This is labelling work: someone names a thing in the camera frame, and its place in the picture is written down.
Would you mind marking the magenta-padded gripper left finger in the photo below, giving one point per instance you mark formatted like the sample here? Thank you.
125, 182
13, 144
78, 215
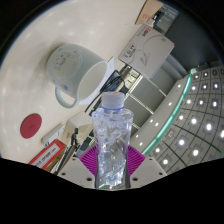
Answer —
87, 163

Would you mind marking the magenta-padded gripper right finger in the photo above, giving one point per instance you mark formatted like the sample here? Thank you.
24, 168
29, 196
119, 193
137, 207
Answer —
136, 161

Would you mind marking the clear plastic water bottle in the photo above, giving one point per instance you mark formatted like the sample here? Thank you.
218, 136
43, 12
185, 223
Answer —
111, 140

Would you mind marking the small white remote control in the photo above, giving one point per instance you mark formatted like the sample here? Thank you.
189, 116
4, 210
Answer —
52, 135

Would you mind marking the flat round red coaster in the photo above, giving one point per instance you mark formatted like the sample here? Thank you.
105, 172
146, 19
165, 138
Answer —
30, 126

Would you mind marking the group of ceiling lights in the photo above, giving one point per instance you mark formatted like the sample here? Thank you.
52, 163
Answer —
194, 120

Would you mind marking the black conference phone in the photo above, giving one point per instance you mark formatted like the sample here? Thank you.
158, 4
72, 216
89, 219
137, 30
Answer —
115, 81

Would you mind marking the white ceramic mug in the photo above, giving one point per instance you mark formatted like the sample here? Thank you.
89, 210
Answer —
71, 66

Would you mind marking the white cardboard paper box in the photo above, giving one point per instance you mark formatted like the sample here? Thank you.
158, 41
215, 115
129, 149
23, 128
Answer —
148, 50

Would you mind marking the black desktop device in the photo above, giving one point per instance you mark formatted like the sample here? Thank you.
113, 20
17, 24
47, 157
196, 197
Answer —
166, 18

